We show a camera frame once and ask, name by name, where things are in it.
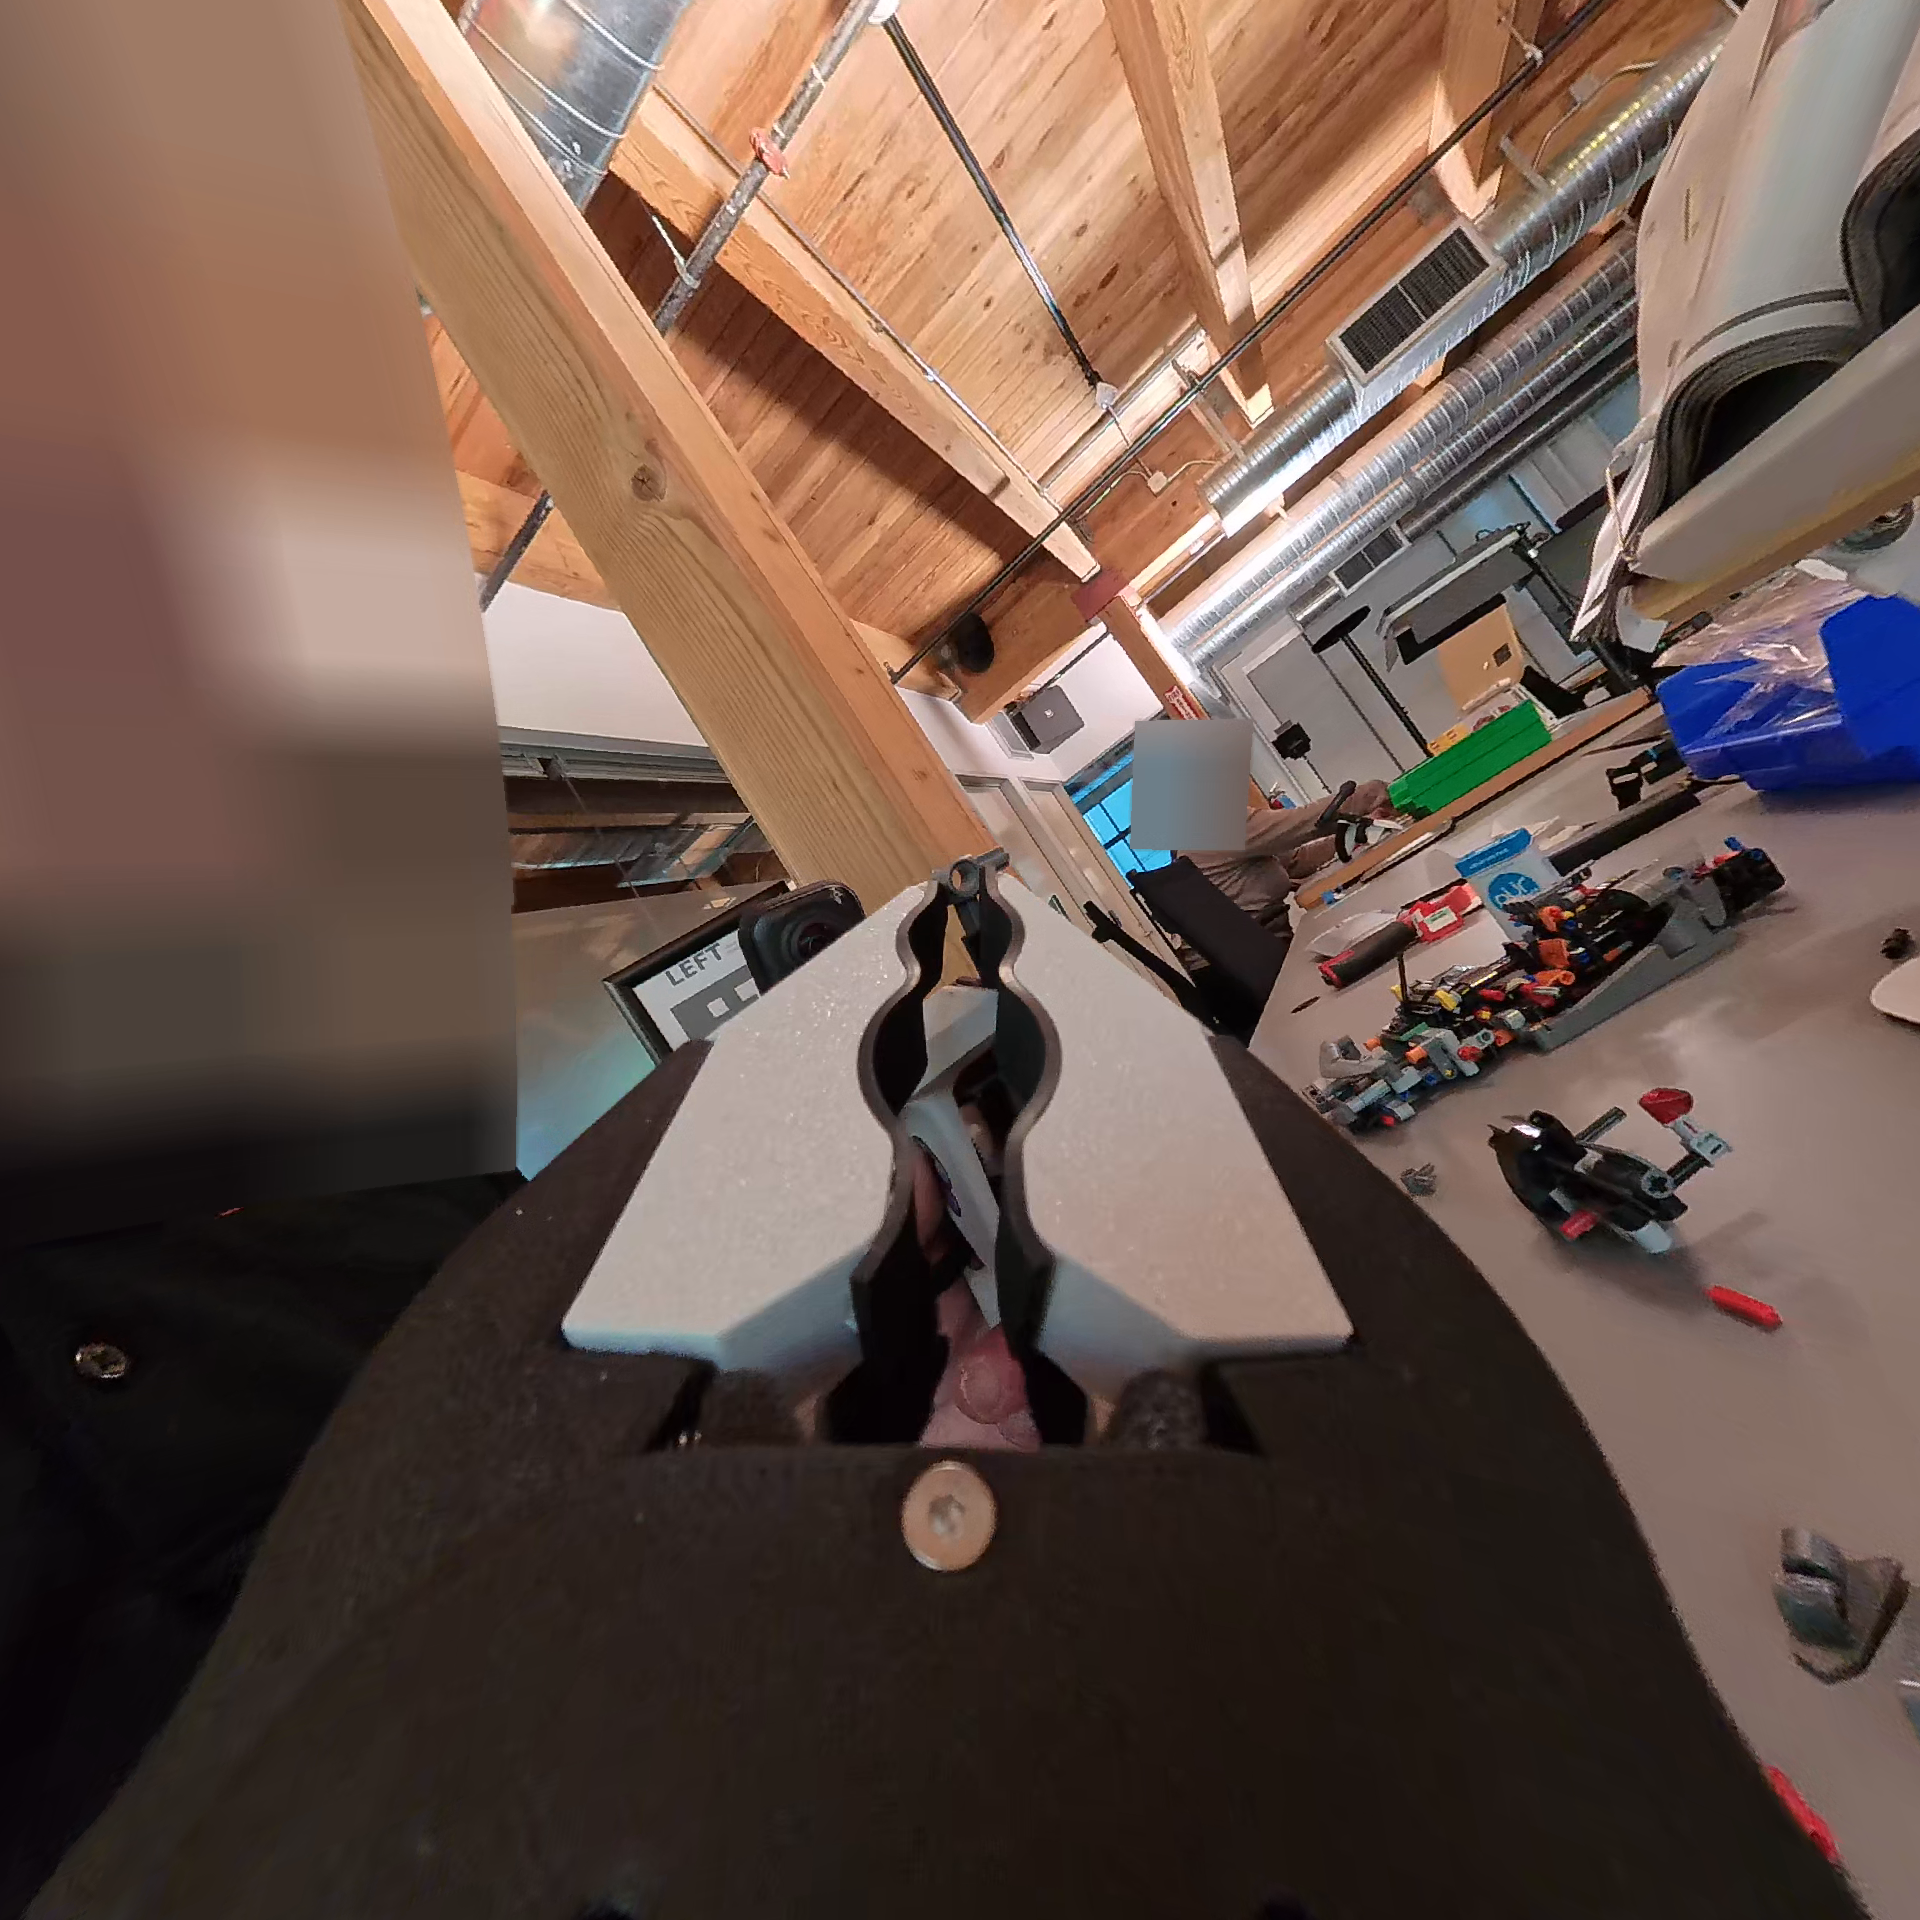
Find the black silver softbox light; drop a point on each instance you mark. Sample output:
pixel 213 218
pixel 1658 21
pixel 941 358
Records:
pixel 1464 579

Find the window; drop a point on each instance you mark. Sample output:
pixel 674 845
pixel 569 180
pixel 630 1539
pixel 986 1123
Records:
pixel 1107 825

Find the white book stand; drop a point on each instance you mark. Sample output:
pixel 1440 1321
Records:
pixel 1770 516

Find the wooden column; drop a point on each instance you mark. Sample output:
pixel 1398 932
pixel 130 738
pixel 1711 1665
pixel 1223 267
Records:
pixel 646 494

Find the red white packet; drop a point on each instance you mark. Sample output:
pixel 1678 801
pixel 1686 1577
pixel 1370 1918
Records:
pixel 1442 913

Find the white air vent grille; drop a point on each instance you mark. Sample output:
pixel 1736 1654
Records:
pixel 1410 306

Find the multicoloured lego chassis model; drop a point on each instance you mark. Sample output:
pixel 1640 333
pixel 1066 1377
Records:
pixel 1560 990

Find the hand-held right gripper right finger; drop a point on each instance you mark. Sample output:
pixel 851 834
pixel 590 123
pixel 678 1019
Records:
pixel 1170 1201

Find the blue storage bin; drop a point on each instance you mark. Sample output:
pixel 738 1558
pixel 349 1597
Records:
pixel 1800 733

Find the person's left hand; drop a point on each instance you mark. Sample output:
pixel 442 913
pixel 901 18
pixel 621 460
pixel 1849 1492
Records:
pixel 975 1380

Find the black floor lamp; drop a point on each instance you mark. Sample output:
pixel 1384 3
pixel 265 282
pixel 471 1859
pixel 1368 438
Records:
pixel 1341 618

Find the cardboard box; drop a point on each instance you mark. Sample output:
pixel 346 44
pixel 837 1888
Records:
pixel 1477 652

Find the black clamp device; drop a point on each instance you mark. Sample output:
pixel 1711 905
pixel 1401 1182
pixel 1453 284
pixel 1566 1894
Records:
pixel 1642 769

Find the silver ventilation duct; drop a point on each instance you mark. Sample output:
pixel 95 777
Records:
pixel 1424 451
pixel 586 59
pixel 1590 180

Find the black office chair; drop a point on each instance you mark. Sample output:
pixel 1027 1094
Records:
pixel 1214 945

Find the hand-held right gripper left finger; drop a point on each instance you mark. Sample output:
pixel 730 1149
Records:
pixel 750 1185

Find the black cylinder with red end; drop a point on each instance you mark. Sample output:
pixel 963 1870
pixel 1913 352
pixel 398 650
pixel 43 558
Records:
pixel 1371 954

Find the scattered loose lego pieces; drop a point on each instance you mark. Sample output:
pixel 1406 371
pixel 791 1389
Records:
pixel 1741 1306

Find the plain black cylinder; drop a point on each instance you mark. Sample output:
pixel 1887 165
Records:
pixel 1627 832

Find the white pouch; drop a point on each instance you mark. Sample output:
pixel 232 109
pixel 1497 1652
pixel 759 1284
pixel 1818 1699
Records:
pixel 1336 925

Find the stack of green bins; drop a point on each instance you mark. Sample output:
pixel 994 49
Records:
pixel 1477 763

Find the lego instruction book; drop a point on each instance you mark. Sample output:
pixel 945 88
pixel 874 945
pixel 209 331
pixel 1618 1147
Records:
pixel 1755 224

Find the small black lego pin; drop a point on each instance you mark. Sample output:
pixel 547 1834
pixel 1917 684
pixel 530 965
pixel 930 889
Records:
pixel 969 874

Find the small black lego assembly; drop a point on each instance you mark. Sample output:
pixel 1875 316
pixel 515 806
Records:
pixel 1590 1177

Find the black wall speaker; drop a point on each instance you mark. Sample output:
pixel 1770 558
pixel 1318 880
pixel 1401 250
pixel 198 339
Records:
pixel 1045 721

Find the wooden top desk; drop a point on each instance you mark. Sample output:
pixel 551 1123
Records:
pixel 1424 857

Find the clear plastic bags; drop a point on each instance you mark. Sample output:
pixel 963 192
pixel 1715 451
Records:
pixel 1755 644

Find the white blue gum container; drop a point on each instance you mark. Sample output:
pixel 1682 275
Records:
pixel 1505 897

